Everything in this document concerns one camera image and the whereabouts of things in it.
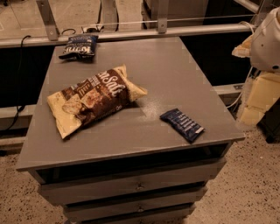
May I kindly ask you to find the white cable right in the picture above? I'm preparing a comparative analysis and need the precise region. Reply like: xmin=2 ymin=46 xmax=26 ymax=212
xmin=226 ymin=66 xmax=254 ymax=109

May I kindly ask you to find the dark blue chip bag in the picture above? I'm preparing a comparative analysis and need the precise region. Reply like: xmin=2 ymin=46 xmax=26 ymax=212
xmin=59 ymin=35 xmax=98 ymax=60

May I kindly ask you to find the blue snack bar wrapper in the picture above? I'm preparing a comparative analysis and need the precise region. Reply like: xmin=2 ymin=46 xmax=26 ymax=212
xmin=160 ymin=108 xmax=205 ymax=143

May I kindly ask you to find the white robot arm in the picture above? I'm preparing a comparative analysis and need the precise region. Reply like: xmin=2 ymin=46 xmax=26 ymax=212
xmin=232 ymin=7 xmax=280 ymax=125

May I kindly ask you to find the metal railing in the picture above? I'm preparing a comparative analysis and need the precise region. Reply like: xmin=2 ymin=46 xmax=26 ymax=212
xmin=0 ymin=0 xmax=280 ymax=49

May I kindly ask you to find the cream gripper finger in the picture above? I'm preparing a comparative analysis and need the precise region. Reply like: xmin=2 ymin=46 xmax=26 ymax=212
xmin=232 ymin=35 xmax=252 ymax=58

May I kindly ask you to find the brown sea salt chip bag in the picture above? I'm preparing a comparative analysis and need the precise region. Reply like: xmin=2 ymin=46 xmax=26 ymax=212
xmin=47 ymin=66 xmax=148 ymax=139

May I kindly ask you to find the grey drawer cabinet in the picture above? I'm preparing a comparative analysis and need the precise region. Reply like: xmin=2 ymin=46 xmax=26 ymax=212
xmin=17 ymin=38 xmax=243 ymax=224

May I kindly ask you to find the black cable left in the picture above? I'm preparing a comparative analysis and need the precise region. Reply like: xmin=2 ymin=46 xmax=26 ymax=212
xmin=0 ymin=34 xmax=32 ymax=133

